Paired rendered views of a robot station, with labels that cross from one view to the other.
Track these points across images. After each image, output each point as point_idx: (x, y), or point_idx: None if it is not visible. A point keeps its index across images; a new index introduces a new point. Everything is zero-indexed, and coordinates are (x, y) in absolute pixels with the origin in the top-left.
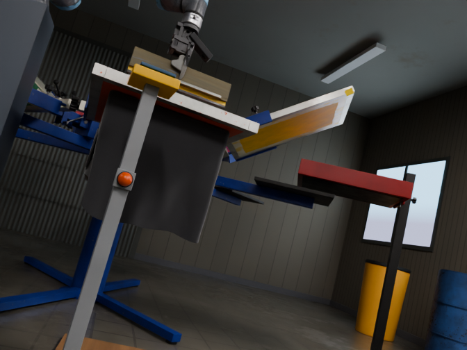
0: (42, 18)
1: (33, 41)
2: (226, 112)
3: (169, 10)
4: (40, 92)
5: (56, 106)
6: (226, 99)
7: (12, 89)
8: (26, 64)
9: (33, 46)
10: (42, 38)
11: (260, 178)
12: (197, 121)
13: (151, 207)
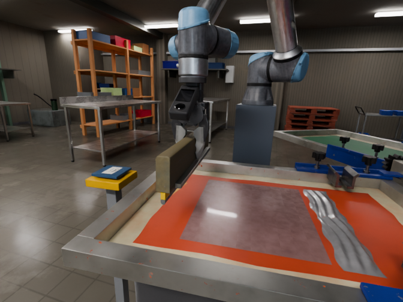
0: (235, 115)
1: (234, 135)
2: (106, 211)
3: (221, 56)
4: (361, 154)
5: (381, 168)
6: (156, 187)
7: None
8: (234, 152)
9: (237, 138)
10: (252, 126)
11: None
12: None
13: None
